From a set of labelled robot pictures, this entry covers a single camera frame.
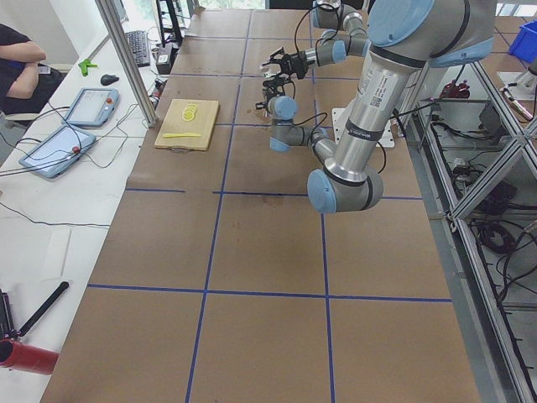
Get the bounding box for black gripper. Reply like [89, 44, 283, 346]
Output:
[255, 71, 289, 109]
[260, 48, 306, 79]

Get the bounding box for clear glass beaker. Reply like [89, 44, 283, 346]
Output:
[260, 66, 274, 79]

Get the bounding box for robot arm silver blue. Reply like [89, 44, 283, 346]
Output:
[258, 1, 496, 213]
[259, 1, 368, 84]

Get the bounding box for lemon slices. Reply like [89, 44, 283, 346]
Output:
[181, 102, 198, 122]

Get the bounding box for wooden cutting board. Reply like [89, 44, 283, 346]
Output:
[154, 99, 219, 151]

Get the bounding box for yellow plastic knife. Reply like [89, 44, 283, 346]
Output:
[162, 132, 201, 139]

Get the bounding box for black keyboard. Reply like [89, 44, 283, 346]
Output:
[125, 30, 150, 67]

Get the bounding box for black computer mouse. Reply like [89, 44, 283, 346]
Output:
[100, 74, 119, 86]

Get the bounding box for far teach pendant tablet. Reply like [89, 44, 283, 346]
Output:
[65, 88, 119, 128]

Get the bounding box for teach pendant tablet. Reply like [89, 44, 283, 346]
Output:
[19, 125, 96, 179]
[65, 88, 119, 128]

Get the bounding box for green plastic tool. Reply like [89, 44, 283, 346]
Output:
[78, 59, 97, 76]

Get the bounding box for near teach pendant tablet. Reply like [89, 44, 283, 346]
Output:
[19, 125, 96, 179]

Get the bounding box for seated person black shirt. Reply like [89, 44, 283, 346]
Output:
[1, 24, 64, 115]

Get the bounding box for blue storage bin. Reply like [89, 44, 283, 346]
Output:
[508, 21, 537, 62]

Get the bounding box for black handheld tool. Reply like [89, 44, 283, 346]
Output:
[1, 281, 70, 339]

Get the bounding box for red bottle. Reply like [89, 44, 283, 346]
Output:
[1, 338, 59, 375]

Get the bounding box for aluminium frame post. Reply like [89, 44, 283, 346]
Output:
[95, 0, 157, 128]

